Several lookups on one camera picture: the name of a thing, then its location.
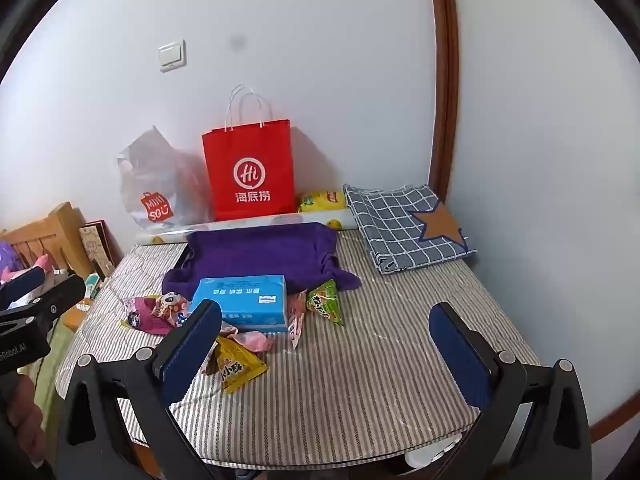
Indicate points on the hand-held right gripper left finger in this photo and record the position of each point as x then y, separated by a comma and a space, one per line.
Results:
192, 350

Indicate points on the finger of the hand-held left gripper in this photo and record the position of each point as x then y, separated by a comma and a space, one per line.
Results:
57, 297
22, 285

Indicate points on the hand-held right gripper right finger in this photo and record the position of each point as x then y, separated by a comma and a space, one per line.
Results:
460, 355

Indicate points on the yellow snack packet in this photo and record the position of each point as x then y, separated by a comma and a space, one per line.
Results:
237, 365

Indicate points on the white red snack packet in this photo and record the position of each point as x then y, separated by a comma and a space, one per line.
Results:
170, 307

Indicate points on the magenta snack packet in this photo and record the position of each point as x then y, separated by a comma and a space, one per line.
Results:
145, 317

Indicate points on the green snack packet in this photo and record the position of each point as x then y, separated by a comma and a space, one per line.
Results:
325, 302

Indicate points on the person's left hand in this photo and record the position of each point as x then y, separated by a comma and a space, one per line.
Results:
27, 410

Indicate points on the wooden nightstand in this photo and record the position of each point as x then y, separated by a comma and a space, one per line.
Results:
75, 317

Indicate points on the pink plush toy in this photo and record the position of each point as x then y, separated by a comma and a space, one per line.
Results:
42, 262

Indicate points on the green blanket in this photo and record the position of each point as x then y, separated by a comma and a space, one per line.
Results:
45, 360

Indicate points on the purple plush toy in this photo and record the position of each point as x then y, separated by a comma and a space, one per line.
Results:
6, 255

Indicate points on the teal small box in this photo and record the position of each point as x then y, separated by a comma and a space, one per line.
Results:
92, 285

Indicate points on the wooden headboard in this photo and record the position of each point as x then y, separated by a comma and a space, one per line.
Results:
55, 235

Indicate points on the patterned book box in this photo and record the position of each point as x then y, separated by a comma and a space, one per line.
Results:
95, 247

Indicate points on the blue tissue box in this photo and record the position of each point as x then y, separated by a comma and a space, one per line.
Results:
245, 300

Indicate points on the striped mattress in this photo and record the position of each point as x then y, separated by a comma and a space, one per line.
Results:
375, 375

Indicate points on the white plastic object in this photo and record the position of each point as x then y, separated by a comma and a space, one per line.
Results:
430, 455

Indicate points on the checkered cloth with star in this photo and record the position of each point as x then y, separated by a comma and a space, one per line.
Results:
395, 225

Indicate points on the white plastic bag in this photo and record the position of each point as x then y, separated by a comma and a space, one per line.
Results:
150, 180

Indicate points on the patterned paper roll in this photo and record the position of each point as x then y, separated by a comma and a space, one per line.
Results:
340, 219

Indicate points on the red paper bag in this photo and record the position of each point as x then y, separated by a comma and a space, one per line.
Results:
250, 170

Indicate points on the yellow drink pack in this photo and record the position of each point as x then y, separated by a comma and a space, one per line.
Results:
322, 202

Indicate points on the white light switch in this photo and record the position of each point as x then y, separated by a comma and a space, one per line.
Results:
172, 56

